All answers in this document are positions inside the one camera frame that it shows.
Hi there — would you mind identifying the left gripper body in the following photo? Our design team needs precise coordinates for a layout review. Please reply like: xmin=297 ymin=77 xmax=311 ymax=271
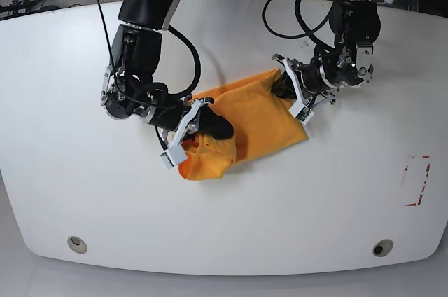
xmin=283 ymin=55 xmax=338 ymax=109

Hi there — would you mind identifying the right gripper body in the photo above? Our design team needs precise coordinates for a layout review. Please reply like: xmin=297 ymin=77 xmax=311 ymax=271
xmin=146 ymin=99 xmax=205 ymax=151

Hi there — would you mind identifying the orange T-shirt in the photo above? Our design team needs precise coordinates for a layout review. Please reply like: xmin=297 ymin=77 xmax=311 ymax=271
xmin=178 ymin=69 xmax=307 ymax=181

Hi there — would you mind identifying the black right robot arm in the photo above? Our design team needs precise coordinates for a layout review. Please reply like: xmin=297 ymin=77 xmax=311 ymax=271
xmin=101 ymin=0 xmax=201 ymax=132

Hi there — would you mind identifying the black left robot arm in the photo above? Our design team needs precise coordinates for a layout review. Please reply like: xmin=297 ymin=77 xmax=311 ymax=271
xmin=272 ymin=0 xmax=381 ymax=110

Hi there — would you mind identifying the red tape rectangle marking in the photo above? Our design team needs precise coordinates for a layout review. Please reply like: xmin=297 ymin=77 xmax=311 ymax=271
xmin=401 ymin=155 xmax=431 ymax=207

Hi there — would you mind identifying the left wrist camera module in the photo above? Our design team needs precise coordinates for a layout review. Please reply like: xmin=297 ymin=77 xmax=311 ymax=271
xmin=288 ymin=100 xmax=314 ymax=125

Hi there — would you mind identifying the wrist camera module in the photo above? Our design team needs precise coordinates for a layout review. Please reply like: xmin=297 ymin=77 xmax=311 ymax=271
xmin=160 ymin=146 xmax=188 ymax=169
xmin=288 ymin=100 xmax=314 ymax=125

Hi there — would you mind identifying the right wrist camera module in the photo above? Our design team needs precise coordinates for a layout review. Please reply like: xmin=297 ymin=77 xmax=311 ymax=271
xmin=160 ymin=146 xmax=188 ymax=169

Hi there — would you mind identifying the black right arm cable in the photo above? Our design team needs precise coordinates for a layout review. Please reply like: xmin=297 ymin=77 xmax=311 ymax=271
xmin=164 ymin=27 xmax=202 ymax=100

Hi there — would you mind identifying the left table cable grommet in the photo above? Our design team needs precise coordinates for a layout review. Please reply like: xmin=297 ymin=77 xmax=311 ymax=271
xmin=67 ymin=236 xmax=88 ymax=254

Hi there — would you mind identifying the table cable grommet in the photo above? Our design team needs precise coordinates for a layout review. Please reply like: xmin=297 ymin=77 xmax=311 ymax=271
xmin=67 ymin=236 xmax=88 ymax=254
xmin=372 ymin=239 xmax=393 ymax=257

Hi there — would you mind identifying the right table cable grommet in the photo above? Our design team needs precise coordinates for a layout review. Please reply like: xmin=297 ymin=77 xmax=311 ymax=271
xmin=372 ymin=239 xmax=393 ymax=257

